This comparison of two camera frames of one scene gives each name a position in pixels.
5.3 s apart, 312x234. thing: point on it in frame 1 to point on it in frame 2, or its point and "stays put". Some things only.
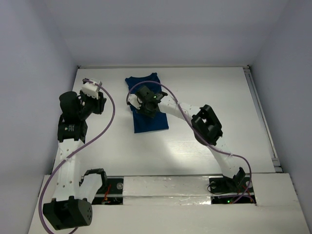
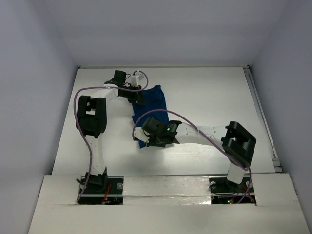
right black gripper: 152,114 to 152,143
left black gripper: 98,103 to 134,96
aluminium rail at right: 263,118 stays put
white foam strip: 166,190 stays put
